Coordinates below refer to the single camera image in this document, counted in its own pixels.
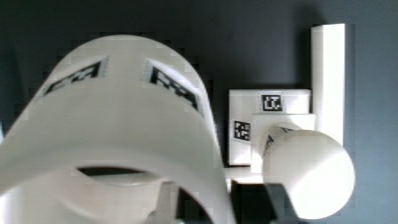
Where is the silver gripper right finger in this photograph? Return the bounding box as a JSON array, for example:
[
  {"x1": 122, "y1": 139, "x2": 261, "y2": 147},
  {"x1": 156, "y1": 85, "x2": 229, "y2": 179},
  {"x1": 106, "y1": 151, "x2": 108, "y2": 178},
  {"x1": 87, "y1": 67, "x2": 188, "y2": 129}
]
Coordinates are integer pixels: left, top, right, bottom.
[{"x1": 264, "y1": 184, "x2": 302, "y2": 224}]

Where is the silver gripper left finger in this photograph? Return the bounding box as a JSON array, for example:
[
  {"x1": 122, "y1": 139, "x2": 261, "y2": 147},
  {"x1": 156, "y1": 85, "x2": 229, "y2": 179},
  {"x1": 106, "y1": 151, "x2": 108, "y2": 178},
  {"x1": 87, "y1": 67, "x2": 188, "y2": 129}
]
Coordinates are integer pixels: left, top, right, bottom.
[{"x1": 147, "y1": 182, "x2": 179, "y2": 224}]

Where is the white lamp shade cone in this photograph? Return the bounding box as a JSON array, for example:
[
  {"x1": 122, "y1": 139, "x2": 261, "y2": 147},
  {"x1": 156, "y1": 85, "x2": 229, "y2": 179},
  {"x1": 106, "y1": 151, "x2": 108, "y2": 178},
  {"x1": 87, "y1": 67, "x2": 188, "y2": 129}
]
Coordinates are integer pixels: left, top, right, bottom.
[{"x1": 0, "y1": 35, "x2": 234, "y2": 224}]

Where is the white lamp bulb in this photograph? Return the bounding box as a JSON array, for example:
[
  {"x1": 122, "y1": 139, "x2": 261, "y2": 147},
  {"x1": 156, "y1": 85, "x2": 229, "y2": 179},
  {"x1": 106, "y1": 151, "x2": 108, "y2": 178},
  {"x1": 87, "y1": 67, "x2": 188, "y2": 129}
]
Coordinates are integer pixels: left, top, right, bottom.
[{"x1": 261, "y1": 126, "x2": 355, "y2": 220}]

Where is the white lamp base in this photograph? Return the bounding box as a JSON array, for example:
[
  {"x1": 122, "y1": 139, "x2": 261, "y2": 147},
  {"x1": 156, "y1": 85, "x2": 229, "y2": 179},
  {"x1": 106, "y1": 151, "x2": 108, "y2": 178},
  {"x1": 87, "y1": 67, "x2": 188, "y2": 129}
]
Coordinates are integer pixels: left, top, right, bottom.
[{"x1": 227, "y1": 89, "x2": 314, "y2": 173}]

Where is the white L-shaped fence wall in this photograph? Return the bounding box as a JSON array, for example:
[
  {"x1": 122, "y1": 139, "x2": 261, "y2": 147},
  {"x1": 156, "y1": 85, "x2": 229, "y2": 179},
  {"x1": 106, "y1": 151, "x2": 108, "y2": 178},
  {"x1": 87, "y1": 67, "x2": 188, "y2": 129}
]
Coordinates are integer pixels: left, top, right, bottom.
[{"x1": 225, "y1": 24, "x2": 346, "y2": 184}]

